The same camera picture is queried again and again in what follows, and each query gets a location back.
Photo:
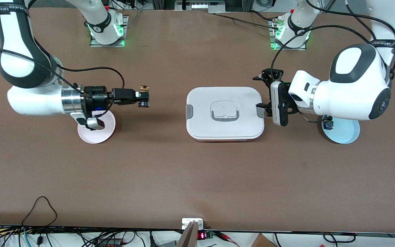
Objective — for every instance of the grey camera mounting post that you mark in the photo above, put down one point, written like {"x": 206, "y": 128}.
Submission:
{"x": 190, "y": 235}

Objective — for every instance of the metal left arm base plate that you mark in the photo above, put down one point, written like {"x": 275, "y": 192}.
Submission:
{"x": 273, "y": 37}

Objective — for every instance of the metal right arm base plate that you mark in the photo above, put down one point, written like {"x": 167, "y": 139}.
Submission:
{"x": 123, "y": 32}

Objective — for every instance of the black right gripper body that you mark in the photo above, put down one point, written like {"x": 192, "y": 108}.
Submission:
{"x": 96, "y": 95}

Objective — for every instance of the light blue round plate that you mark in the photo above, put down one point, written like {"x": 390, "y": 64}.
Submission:
{"x": 345, "y": 133}

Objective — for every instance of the pink round plate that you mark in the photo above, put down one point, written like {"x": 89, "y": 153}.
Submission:
{"x": 96, "y": 136}

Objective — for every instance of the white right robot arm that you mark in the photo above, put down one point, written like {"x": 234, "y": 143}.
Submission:
{"x": 33, "y": 101}

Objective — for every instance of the red test leads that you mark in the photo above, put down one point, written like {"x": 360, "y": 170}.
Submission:
{"x": 223, "y": 235}

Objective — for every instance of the brown cardboard box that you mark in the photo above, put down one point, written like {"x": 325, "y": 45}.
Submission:
{"x": 262, "y": 242}

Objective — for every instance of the white lidded container grey latches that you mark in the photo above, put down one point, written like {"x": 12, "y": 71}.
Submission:
{"x": 225, "y": 103}

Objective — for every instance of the silver equipment with lights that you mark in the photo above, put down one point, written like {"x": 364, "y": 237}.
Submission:
{"x": 201, "y": 6}

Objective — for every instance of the red digit display module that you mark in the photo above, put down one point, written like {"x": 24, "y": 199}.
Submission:
{"x": 201, "y": 235}

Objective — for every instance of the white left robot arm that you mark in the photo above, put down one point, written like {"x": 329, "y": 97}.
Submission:
{"x": 348, "y": 99}

